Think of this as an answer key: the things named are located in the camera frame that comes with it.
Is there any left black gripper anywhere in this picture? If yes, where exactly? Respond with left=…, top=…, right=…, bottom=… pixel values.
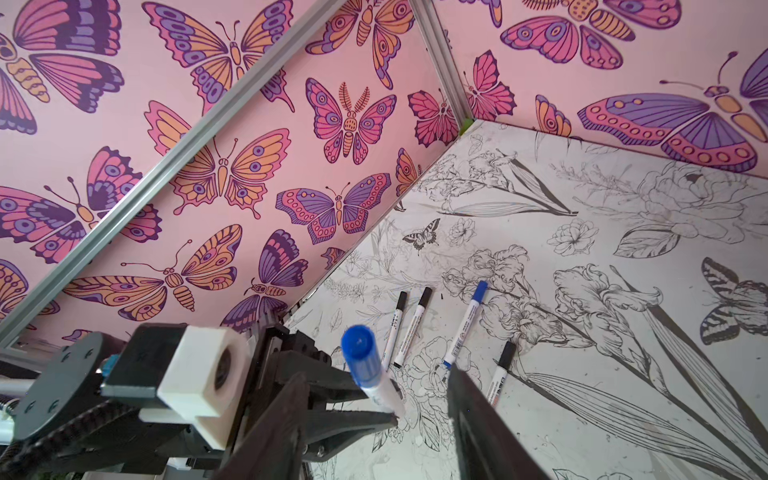
left=1, top=327, right=398, bottom=480

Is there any blue pen cap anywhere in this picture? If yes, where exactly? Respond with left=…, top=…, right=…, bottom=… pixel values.
left=340, top=325, right=381, bottom=378

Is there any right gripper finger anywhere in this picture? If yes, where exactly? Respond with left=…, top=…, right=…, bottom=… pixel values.
left=446, top=369, right=549, bottom=480

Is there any white marker pen blue tip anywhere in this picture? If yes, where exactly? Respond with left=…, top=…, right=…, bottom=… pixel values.
left=350, top=361, right=405, bottom=418

